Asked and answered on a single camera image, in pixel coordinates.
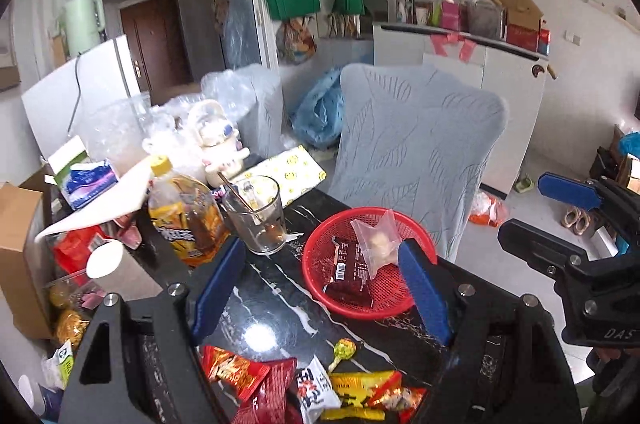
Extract green white packet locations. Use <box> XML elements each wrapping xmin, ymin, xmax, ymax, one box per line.
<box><xmin>52</xmin><ymin>339</ymin><xmax>76</xmax><ymax>387</ymax></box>

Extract clear bag of snack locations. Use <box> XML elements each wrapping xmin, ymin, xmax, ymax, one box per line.
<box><xmin>350</xmin><ymin>209</ymin><xmax>403</xmax><ymax>277</ymax></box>

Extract red box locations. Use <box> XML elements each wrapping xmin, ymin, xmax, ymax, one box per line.
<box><xmin>506</xmin><ymin>23</ymin><xmax>541</xmax><ymax>51</ymax></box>

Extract red plastic packet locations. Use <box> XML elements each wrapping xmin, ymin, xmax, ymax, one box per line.
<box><xmin>52</xmin><ymin>227</ymin><xmax>108</xmax><ymax>285</ymax></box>

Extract blue plastic bag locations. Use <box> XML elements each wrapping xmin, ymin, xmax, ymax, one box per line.
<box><xmin>291</xmin><ymin>65</ymin><xmax>351</xmax><ymax>150</ymax></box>

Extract metal spoon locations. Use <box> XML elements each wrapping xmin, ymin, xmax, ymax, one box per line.
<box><xmin>216</xmin><ymin>171</ymin><xmax>263</xmax><ymax>227</ymax></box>

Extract pink tape strips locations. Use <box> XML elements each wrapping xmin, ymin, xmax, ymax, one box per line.
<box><xmin>426</xmin><ymin>32</ymin><xmax>478</xmax><ymax>62</ymax></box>

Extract grey covered chair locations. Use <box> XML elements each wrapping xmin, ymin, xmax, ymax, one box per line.
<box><xmin>327</xmin><ymin>63</ymin><xmax>510</xmax><ymax>262</ymax></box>

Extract red snack packet orange print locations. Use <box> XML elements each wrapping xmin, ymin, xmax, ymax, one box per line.
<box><xmin>200</xmin><ymin>345</ymin><xmax>271</xmax><ymax>402</ymax></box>

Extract brown door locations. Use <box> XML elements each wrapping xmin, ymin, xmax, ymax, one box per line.
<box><xmin>120</xmin><ymin>0</ymin><xmax>193</xmax><ymax>92</ymax></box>

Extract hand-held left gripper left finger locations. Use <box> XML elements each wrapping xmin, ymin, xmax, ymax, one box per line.
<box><xmin>57</xmin><ymin>237</ymin><xmax>248</xmax><ymax>424</ymax></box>

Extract white toy figure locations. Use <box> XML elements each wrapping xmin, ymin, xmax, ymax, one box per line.
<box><xmin>187</xmin><ymin>100</ymin><xmax>251</xmax><ymax>190</ymax></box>

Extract white cabinet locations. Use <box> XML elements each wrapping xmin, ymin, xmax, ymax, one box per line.
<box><xmin>372</xmin><ymin>20</ymin><xmax>548</xmax><ymax>195</ymax></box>

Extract white fridge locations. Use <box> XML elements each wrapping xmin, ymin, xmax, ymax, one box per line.
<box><xmin>21</xmin><ymin>34</ymin><xmax>151</xmax><ymax>150</ymax></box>

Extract open cardboard box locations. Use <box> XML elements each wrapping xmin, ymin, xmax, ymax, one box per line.
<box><xmin>498</xmin><ymin>0</ymin><xmax>545</xmax><ymax>30</ymax></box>

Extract dark wooden furniture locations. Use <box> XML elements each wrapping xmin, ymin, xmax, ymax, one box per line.
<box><xmin>590</xmin><ymin>124</ymin><xmax>640</xmax><ymax>195</ymax></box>

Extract yellow orange snack packet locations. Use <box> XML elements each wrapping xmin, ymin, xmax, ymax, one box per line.
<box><xmin>55</xmin><ymin>309</ymin><xmax>91</xmax><ymax>350</ymax></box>

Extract white black snack packet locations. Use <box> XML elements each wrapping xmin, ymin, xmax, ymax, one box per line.
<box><xmin>292</xmin><ymin>355</ymin><xmax>343</xmax><ymax>424</ymax></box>

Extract orange red candy packet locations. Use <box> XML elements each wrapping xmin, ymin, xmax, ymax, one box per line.
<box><xmin>367</xmin><ymin>384</ymin><xmax>428</xmax><ymax>424</ymax></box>

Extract white paper sheet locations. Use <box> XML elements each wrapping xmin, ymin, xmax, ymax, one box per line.
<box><xmin>37</xmin><ymin>157</ymin><xmax>153</xmax><ymax>237</ymax></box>

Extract pink box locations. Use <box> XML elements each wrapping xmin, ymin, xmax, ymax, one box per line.
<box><xmin>440</xmin><ymin>0</ymin><xmax>468</xmax><ymax>31</ymax></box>

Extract orange plastic bag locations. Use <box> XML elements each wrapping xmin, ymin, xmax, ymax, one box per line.
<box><xmin>467</xmin><ymin>190</ymin><xmax>510</xmax><ymax>227</ymax></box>

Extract glass cup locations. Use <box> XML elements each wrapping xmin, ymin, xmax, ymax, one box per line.
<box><xmin>220</xmin><ymin>175</ymin><xmax>287</xmax><ymax>255</ymax></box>

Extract green kettle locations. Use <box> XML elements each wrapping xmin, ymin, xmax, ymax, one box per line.
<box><xmin>62</xmin><ymin>0</ymin><xmax>106</xmax><ymax>58</ymax></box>

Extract yellow green lollipop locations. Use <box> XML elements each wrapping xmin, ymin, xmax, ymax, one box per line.
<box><xmin>327</xmin><ymin>338</ymin><xmax>357</xmax><ymax>372</ymax></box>

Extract tea bottle yellow cap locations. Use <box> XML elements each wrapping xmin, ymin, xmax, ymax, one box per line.
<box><xmin>147</xmin><ymin>155</ymin><xmax>231</xmax><ymax>267</ymax></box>

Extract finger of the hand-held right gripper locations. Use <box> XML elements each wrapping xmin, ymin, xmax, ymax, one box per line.
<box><xmin>497</xmin><ymin>218</ymin><xmax>608</xmax><ymax>285</ymax></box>
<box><xmin>537</xmin><ymin>173</ymin><xmax>640</xmax><ymax>255</ymax></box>

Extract red plastic basket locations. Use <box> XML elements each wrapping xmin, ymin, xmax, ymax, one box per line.
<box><xmin>301</xmin><ymin>207</ymin><xmax>438</xmax><ymax>320</ymax></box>

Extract pink wrapper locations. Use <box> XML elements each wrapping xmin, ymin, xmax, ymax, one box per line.
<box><xmin>112</xmin><ymin>214</ymin><xmax>146</xmax><ymax>250</ymax></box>

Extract green white box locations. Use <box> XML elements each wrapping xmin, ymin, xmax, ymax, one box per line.
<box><xmin>47</xmin><ymin>135</ymin><xmax>91</xmax><ymax>185</ymax></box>

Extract dark red snack packet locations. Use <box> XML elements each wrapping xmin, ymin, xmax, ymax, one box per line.
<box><xmin>322</xmin><ymin>235</ymin><xmax>376</xmax><ymax>310</ymax></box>

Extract yellow smiley box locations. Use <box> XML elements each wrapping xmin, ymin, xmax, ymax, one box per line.
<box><xmin>231</xmin><ymin>145</ymin><xmax>328</xmax><ymax>207</ymax></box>

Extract clear plastic container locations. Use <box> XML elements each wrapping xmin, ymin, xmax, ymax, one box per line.
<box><xmin>87</xmin><ymin>94</ymin><xmax>153</xmax><ymax>175</ymax></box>

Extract grey glitter box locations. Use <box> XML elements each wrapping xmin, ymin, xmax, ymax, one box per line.
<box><xmin>466</xmin><ymin>0</ymin><xmax>506</xmax><ymax>39</ymax></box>

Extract plastic covered chair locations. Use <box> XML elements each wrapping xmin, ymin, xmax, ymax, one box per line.
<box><xmin>200</xmin><ymin>63</ymin><xmax>286</xmax><ymax>160</ymax></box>

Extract printed cloth bag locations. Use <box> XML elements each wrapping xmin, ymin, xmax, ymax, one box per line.
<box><xmin>276</xmin><ymin>17</ymin><xmax>318</xmax><ymax>65</ymax></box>

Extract plastic wrapped board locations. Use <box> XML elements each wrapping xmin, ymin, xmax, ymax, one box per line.
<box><xmin>222</xmin><ymin>0</ymin><xmax>263</xmax><ymax>70</ymax></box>

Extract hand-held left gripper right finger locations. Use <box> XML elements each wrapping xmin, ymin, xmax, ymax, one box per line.
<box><xmin>397</xmin><ymin>239</ymin><xmax>583</xmax><ymax>424</ymax></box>

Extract blue tissue packet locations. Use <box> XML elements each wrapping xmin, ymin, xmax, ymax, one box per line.
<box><xmin>62</xmin><ymin>159</ymin><xmax>121</xmax><ymax>211</ymax></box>

